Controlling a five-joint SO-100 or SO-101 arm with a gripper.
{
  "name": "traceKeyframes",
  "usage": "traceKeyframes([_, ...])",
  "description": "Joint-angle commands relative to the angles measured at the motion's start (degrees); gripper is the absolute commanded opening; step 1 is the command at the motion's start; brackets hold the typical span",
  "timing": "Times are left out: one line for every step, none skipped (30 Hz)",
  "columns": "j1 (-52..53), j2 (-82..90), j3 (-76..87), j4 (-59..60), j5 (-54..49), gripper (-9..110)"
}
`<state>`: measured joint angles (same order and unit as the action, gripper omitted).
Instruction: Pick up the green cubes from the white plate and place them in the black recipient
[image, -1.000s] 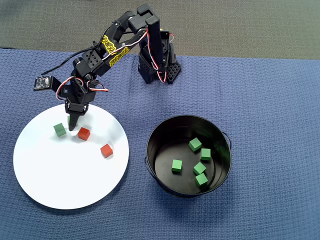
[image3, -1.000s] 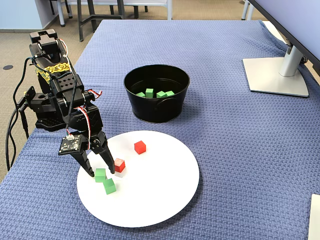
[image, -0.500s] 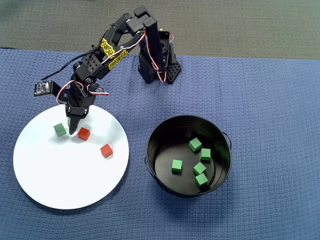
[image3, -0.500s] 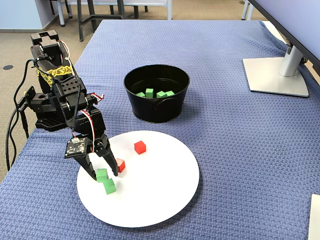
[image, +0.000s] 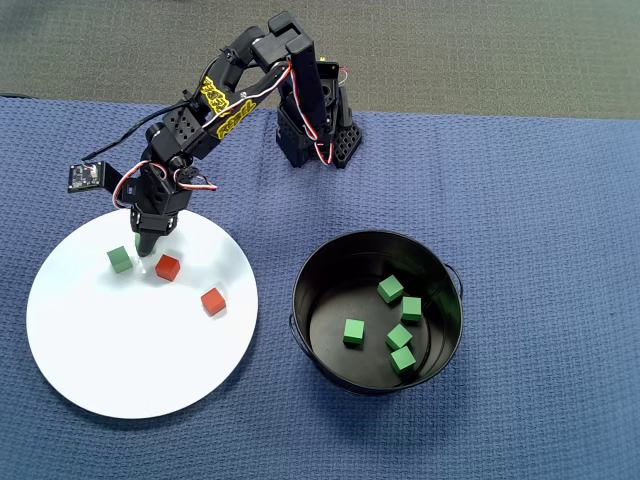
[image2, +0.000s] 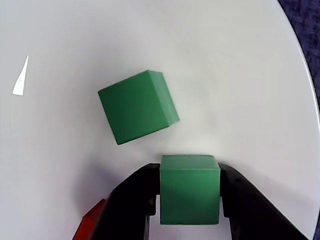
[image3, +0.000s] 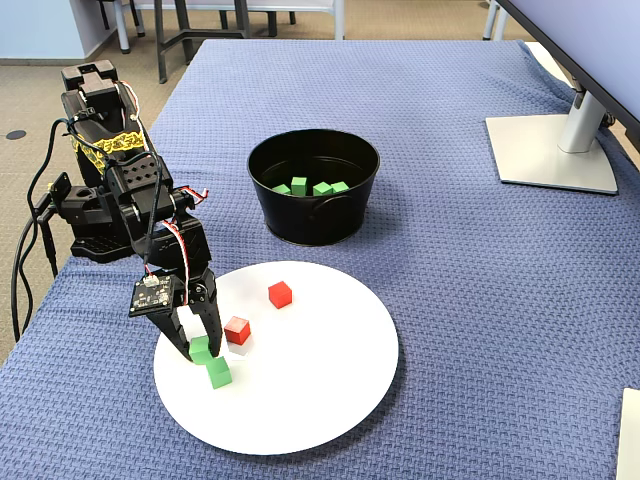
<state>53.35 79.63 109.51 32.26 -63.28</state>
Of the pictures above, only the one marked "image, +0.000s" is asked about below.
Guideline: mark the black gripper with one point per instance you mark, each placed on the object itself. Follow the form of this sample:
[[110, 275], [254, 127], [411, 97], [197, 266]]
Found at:
[[151, 223]]

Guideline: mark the white round plate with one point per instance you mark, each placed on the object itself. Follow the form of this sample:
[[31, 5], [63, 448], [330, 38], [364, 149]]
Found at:
[[100, 375]]

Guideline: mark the red cube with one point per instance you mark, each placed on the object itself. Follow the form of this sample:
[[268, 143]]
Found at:
[[167, 267], [213, 301]]

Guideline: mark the black metal bucket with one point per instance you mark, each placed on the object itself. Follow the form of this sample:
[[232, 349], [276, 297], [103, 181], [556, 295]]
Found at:
[[370, 250]]

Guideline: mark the blue woven cloth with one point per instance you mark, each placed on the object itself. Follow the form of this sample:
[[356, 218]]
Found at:
[[500, 200]]

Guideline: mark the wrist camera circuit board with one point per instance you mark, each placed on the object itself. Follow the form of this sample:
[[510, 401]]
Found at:
[[82, 177]]

